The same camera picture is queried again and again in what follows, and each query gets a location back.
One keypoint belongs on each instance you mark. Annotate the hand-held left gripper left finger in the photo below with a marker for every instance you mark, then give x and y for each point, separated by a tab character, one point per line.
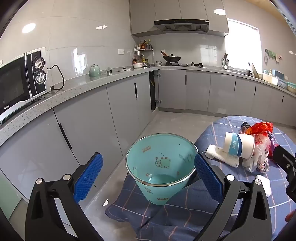
89	176

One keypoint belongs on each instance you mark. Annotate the white blue paper cup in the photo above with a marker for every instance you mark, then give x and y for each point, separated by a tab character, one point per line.
238	146

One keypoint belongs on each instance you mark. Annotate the white paper towel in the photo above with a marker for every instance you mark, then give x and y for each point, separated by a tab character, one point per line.
222	156

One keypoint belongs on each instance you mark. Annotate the clear red-print plastic bag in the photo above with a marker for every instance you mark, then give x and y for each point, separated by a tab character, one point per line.
260	153

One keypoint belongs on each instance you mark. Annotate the silver black microwave oven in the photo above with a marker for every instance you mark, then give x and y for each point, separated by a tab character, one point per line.
16	85

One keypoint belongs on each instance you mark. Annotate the red plastic bag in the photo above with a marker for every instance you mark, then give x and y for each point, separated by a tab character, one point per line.
261	128

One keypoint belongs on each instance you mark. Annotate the metal dish rack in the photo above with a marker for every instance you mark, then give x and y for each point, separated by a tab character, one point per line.
226	63

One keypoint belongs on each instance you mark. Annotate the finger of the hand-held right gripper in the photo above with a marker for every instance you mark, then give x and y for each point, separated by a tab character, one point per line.
291	186
285	160

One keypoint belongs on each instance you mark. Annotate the black wok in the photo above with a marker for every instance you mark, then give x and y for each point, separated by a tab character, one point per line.
172	58

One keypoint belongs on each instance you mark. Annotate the small steel pot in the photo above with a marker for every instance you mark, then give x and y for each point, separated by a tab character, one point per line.
109	72

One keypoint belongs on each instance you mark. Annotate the white wall outlet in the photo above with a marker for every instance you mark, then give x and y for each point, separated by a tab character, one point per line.
121	51

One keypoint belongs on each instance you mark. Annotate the purple wrapper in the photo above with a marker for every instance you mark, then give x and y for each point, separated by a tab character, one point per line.
273	141

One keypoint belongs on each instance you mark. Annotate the white bowl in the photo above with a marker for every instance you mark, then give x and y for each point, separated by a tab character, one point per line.
138	65

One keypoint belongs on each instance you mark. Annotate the window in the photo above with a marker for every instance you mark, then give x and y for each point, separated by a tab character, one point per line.
241	44

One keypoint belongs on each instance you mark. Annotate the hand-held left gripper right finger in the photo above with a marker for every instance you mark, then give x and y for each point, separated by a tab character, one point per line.
207	179

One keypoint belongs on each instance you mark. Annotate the range hood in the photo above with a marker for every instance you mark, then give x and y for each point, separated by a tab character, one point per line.
182	25

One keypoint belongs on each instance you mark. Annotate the metal spice rack with bottles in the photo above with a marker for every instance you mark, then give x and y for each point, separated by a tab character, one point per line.
143	53

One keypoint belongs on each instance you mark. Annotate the sink faucet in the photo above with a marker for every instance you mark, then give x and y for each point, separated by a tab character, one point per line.
249	67

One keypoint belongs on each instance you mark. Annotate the gas stove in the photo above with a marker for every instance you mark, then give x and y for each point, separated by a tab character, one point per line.
192	64

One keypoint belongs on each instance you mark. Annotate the glass jar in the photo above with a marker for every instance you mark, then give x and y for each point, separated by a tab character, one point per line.
158	63

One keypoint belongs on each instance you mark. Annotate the wall hook decoration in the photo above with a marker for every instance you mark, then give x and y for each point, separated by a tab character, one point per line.
272	55

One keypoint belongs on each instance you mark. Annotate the teal plastic basin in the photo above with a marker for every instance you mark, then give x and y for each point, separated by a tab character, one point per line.
291	86

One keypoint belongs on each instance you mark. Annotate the round ceiling light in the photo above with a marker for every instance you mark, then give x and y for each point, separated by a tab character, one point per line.
219	11

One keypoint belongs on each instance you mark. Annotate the orange blue wrapper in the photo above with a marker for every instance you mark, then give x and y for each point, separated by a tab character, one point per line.
248	131

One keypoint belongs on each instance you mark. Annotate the green ceramic teapot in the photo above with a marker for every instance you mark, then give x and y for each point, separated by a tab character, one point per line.
94	71

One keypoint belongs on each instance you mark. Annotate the white plastic tray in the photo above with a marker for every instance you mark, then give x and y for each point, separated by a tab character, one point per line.
269	78

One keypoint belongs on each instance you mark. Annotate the teal printed waste bin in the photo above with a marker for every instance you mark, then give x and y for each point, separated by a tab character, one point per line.
159	166

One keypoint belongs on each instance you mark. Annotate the blue plaid tablecloth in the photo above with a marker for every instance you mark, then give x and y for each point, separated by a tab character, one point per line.
185	215

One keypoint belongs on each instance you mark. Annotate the wooden cutting board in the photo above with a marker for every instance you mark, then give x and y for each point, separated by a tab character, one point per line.
256	71

